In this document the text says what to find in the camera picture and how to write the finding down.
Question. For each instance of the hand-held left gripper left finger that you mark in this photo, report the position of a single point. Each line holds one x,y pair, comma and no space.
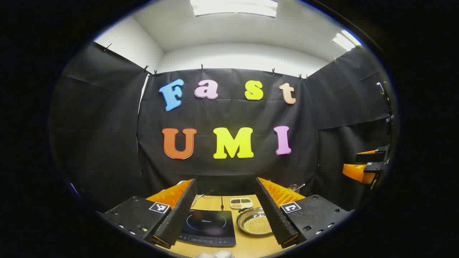
177,215

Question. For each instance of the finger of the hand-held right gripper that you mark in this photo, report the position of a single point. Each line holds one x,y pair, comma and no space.
373,157
355,172

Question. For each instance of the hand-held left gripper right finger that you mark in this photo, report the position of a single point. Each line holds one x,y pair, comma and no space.
272,211

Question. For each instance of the stainless steel pot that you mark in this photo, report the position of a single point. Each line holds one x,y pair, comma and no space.
247,216

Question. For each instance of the black induction cooktop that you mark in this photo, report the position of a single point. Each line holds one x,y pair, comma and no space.
208,224

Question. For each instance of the pile of soybeans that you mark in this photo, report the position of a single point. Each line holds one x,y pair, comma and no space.
258,225

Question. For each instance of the white divided plate with grains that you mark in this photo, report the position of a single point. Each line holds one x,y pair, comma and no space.
241,203

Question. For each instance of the metal rod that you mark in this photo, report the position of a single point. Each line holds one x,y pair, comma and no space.
382,89

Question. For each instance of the black backdrop cloth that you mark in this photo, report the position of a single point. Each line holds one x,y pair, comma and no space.
233,114

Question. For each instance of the ceiling light panel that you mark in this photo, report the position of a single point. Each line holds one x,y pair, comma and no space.
346,40

